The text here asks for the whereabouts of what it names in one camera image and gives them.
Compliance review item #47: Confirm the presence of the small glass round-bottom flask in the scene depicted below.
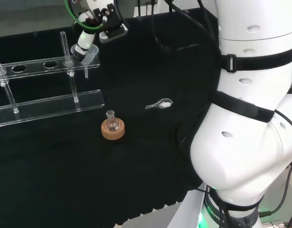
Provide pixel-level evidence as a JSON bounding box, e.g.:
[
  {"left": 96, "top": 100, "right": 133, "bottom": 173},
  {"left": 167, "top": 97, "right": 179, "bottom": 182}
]
[{"left": 105, "top": 110, "right": 120, "bottom": 132}]

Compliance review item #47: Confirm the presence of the clear plastic funnel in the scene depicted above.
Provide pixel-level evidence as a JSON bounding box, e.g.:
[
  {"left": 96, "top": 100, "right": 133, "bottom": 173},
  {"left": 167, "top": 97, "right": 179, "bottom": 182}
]
[{"left": 70, "top": 44, "right": 100, "bottom": 79}]

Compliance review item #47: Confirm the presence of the clear acrylic funnel stand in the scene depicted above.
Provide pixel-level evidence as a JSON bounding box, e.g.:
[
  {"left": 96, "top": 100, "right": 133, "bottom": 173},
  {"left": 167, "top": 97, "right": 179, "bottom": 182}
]
[{"left": 0, "top": 30, "right": 105, "bottom": 129}]

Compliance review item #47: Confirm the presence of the brown cork ring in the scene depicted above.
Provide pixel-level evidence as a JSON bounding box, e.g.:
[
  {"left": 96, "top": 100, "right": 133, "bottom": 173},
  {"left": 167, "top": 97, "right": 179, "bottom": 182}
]
[{"left": 101, "top": 118, "right": 126, "bottom": 141}]

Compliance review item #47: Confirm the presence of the green cable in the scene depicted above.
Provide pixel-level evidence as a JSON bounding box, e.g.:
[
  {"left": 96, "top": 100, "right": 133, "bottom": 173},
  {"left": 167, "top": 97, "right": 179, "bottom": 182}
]
[{"left": 64, "top": 0, "right": 104, "bottom": 30}]

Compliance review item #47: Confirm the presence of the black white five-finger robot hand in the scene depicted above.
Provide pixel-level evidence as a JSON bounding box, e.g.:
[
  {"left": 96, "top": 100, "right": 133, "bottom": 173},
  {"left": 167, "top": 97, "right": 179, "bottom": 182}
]
[{"left": 71, "top": 0, "right": 129, "bottom": 62}]

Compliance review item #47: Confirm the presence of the thin black cable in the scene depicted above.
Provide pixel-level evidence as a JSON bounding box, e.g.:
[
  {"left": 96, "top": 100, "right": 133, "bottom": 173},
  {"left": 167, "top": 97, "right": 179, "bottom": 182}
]
[{"left": 164, "top": 0, "right": 220, "bottom": 40}]

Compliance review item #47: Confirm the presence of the black bench cloth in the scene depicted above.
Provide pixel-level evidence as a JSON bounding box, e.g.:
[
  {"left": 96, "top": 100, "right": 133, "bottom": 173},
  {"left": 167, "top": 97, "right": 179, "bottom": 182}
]
[{"left": 0, "top": 7, "right": 222, "bottom": 226}]

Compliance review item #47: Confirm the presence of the grey cable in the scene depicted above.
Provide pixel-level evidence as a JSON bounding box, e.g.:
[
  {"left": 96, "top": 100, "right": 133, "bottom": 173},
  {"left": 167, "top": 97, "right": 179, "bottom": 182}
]
[{"left": 258, "top": 162, "right": 292, "bottom": 218}]

